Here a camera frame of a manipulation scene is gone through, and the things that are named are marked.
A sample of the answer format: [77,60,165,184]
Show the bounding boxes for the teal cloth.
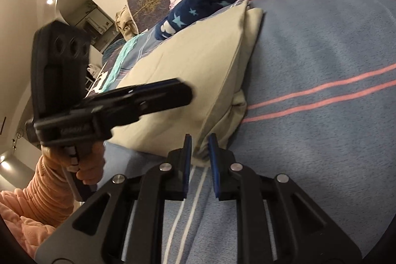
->
[101,35,140,92]

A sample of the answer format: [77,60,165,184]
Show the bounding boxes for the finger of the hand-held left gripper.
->
[99,78,186,95]
[83,86,193,130]

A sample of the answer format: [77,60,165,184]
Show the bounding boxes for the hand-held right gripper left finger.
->
[33,133,194,264]

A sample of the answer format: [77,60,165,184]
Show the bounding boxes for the person's left forearm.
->
[0,156,81,228]

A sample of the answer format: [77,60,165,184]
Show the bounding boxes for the white cat figurine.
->
[87,64,101,79]

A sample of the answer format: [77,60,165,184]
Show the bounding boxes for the dark animal print sheet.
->
[83,44,125,97]

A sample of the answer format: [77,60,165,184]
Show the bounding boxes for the person's peach fleece clothing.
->
[0,211,59,256]

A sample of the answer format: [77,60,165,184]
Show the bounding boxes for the navy star print cloth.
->
[155,0,242,41]

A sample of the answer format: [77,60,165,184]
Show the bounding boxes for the person's left hand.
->
[42,142,106,190]

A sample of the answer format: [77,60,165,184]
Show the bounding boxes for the beige long-sleeve shirt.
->
[118,0,266,168]

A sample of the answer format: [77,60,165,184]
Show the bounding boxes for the dark tree print cushion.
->
[127,0,174,36]

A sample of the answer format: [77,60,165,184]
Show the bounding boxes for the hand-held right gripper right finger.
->
[207,133,363,264]

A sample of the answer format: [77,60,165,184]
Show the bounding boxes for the beige knit garment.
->
[115,6,140,42]

